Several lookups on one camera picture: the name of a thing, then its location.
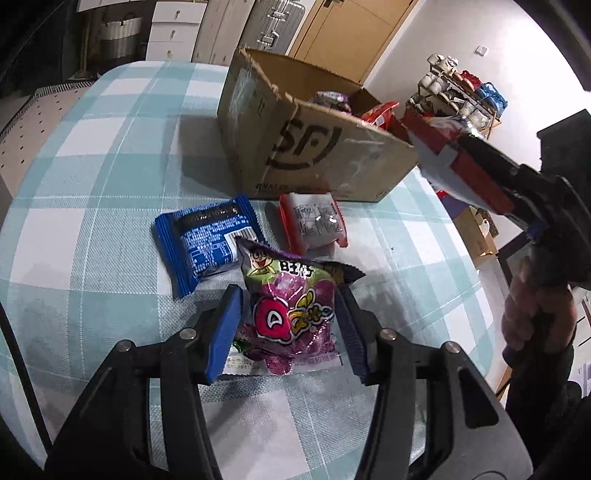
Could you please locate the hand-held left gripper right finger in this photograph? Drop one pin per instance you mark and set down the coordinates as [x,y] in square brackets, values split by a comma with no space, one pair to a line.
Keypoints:
[353,334]

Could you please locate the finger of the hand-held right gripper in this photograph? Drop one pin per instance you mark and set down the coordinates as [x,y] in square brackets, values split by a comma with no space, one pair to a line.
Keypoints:
[489,162]

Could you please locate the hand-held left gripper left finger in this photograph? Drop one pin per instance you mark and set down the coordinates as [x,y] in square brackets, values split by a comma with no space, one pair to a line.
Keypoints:
[226,332]

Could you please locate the red grey snack packet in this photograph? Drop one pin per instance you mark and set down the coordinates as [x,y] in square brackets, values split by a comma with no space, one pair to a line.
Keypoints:
[450,161]

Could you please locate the purple candy packet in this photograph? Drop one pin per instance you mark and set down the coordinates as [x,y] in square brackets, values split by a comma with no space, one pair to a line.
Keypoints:
[333,98]
[286,314]

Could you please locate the blue snack packet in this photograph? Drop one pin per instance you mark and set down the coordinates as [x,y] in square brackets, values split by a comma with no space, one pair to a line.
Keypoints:
[207,240]

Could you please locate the red cookie packet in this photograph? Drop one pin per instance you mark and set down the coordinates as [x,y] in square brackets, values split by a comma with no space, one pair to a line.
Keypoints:
[314,221]

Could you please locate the large red snack bag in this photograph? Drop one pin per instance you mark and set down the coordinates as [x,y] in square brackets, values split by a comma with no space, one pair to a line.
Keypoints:
[378,114]

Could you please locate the person's right forearm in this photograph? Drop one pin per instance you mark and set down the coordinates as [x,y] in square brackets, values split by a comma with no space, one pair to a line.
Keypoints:
[540,401]

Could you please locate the person's right hand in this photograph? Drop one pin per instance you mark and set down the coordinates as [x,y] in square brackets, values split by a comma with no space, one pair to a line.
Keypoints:
[519,314]

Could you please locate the wooden shoe rack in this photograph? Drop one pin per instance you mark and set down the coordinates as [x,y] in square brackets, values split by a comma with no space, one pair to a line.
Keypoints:
[496,121]

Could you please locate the small cardboard box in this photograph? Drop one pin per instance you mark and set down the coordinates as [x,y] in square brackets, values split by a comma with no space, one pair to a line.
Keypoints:
[475,230]

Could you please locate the row of racked sneakers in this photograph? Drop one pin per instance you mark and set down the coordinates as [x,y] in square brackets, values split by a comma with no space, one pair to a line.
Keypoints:
[443,78]

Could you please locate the wooden door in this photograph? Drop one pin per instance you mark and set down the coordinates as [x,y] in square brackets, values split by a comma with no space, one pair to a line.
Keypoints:
[351,41]

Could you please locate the teal checkered tablecloth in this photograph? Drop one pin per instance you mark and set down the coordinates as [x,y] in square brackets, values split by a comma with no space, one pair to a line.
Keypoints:
[115,184]

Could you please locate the silver suitcase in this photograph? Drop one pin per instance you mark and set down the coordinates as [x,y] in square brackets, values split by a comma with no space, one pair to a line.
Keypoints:
[277,23]

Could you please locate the white perforated mat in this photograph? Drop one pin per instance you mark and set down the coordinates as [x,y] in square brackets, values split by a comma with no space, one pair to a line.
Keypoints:
[30,124]

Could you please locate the white drawer dresser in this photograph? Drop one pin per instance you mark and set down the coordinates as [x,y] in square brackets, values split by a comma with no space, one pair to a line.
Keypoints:
[175,27]

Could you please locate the striped laundry basket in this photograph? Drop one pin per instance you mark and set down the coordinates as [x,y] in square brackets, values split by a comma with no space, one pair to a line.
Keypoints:
[120,30]

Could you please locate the white light switch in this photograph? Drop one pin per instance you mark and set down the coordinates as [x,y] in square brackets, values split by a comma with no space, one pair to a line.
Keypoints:
[481,50]

